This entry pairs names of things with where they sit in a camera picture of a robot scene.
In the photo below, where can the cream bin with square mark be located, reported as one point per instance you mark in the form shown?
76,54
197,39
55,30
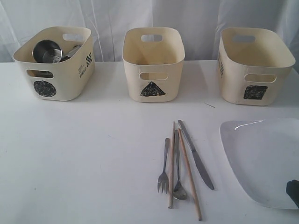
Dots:
253,64

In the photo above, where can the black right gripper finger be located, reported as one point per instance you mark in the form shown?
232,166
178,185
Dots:
292,190

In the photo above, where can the large stainless steel bowl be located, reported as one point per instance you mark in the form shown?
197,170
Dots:
44,74

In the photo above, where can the stainless steel fork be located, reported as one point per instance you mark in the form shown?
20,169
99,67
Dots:
163,181

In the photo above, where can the white backdrop curtain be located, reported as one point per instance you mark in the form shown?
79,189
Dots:
199,22

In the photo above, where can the wooden chopstick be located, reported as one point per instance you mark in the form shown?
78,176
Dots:
188,168
171,168

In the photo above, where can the cream bin with circle mark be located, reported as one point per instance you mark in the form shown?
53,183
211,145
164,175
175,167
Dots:
70,76

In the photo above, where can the white square plate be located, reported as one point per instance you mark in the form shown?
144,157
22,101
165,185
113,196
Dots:
264,157

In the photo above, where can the small stainless steel cup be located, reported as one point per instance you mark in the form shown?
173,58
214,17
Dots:
47,51

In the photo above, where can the cream bin with triangle mark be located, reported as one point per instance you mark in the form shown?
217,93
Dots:
153,60

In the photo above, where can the steel mug with handle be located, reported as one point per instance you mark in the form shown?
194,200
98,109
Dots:
71,53

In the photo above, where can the stainless steel table knife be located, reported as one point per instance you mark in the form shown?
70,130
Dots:
198,162

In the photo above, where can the stainless steel spoon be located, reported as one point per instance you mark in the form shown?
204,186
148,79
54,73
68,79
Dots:
179,192

